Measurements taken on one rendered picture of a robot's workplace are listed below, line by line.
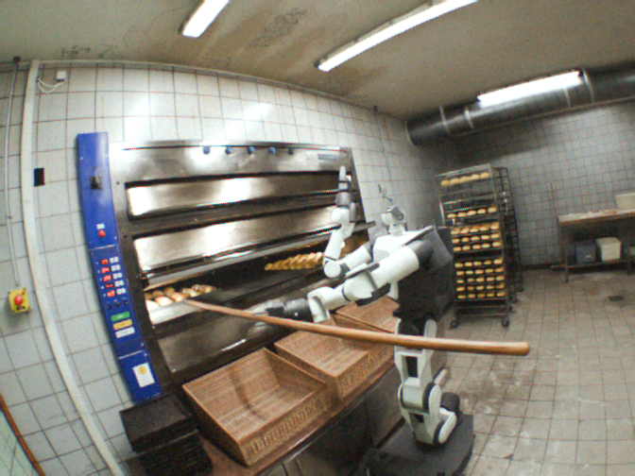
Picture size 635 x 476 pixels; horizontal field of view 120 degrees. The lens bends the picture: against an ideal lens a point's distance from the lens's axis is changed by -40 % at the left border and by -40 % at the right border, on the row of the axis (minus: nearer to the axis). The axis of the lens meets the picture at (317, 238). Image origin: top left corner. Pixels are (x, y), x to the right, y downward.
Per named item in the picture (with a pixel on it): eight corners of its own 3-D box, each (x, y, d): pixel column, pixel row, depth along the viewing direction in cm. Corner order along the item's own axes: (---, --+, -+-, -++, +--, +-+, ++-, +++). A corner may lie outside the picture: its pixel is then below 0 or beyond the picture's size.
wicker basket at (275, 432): (197, 427, 130) (180, 384, 129) (274, 384, 172) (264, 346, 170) (248, 469, 97) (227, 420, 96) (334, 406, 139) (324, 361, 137)
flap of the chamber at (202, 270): (149, 285, 116) (142, 291, 129) (376, 225, 244) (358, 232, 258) (148, 280, 116) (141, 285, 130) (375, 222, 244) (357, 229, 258)
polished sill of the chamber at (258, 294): (152, 332, 131) (150, 325, 131) (362, 257, 260) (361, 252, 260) (155, 334, 127) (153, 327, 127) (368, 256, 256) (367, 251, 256)
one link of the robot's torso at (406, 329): (422, 321, 146) (419, 289, 145) (445, 322, 137) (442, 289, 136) (397, 346, 126) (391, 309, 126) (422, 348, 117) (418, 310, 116)
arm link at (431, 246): (416, 278, 104) (443, 260, 106) (426, 273, 95) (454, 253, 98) (400, 250, 107) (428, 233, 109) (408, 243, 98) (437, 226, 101)
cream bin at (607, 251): (601, 261, 302) (600, 245, 301) (595, 253, 338) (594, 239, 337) (621, 258, 278) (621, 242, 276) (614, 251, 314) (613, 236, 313)
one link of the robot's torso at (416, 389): (411, 396, 138) (405, 314, 138) (441, 401, 126) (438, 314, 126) (396, 410, 127) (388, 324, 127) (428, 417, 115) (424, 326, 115)
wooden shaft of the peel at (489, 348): (530, 351, 49) (531, 339, 49) (528, 359, 47) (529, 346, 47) (192, 303, 170) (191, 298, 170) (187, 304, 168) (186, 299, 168)
